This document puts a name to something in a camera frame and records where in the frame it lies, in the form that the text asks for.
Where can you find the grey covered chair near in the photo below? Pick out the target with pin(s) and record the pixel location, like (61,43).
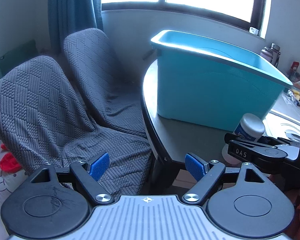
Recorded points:
(43,121)

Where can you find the white pill bottle blue label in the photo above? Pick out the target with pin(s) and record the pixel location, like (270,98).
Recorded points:
(250,128)

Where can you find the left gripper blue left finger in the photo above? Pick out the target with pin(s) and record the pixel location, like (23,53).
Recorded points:
(86,176)

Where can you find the grey covered chair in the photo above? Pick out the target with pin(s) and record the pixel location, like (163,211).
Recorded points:
(110,97)
(43,121)

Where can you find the blue curtain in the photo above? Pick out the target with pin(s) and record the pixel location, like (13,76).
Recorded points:
(69,16)

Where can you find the white device on windowsill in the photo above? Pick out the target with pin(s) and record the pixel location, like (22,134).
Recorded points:
(253,31)

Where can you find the white bin lid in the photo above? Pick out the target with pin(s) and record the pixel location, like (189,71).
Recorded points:
(280,125)

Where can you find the teal plastic storage bin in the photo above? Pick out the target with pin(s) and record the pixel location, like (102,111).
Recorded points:
(212,83)

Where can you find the steel thermos bottle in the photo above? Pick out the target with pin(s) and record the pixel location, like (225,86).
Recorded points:
(275,49)

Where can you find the grey covered chair far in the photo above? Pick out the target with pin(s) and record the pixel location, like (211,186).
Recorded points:
(110,97)

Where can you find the pink water bottle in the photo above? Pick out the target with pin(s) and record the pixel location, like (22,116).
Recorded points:
(267,54)

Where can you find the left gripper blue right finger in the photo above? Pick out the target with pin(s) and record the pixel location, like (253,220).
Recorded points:
(207,175)

